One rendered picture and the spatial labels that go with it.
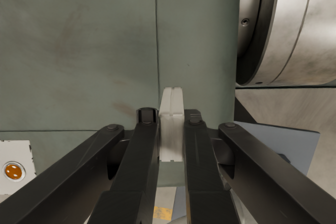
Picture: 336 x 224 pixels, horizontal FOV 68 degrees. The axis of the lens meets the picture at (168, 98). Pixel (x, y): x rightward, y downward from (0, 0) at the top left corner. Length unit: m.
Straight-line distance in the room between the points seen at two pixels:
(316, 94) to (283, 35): 1.48
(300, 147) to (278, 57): 0.65
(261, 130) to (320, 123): 1.03
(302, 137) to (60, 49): 0.81
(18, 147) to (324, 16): 0.38
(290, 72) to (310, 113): 1.45
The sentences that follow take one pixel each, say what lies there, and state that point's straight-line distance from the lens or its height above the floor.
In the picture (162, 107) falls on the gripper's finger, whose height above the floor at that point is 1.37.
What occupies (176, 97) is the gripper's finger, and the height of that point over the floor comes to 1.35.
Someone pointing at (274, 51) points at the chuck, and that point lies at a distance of 0.33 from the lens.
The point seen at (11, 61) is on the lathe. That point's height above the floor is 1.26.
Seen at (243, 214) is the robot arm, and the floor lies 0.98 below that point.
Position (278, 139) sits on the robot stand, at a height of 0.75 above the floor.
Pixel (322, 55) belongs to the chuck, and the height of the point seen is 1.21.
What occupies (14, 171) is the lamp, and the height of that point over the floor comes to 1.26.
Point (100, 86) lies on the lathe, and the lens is 0.29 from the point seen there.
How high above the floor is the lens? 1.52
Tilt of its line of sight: 74 degrees down
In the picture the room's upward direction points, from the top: 173 degrees counter-clockwise
